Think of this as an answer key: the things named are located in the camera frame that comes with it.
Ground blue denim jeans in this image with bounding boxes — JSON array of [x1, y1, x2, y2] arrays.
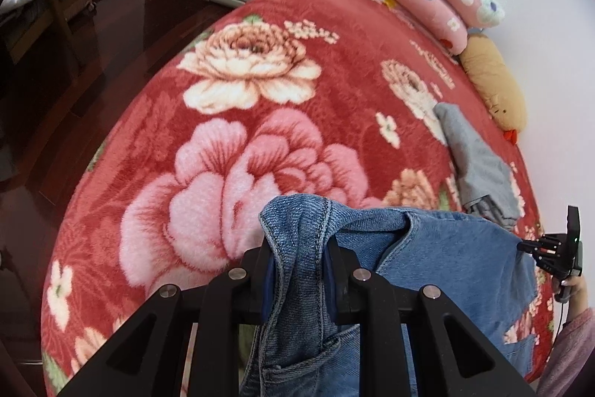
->
[[239, 195, 537, 396]]

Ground person's right hand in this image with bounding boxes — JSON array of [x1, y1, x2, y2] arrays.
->
[[553, 275, 589, 323]]

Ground folded grey pants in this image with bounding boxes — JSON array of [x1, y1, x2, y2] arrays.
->
[[434, 103, 524, 231]]

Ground pink fleece right sleeve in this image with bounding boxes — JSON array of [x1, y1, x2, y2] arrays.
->
[[537, 307, 594, 397]]

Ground tan duck plush pillow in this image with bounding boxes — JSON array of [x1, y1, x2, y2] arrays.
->
[[459, 33, 527, 144]]

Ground red floral bed blanket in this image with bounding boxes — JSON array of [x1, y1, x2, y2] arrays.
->
[[40, 0, 557, 397]]

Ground lower pink floral quilt roll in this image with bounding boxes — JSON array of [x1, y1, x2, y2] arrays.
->
[[395, 0, 468, 55]]

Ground wooden chair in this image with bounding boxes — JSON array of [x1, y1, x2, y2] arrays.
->
[[1, 0, 96, 64]]

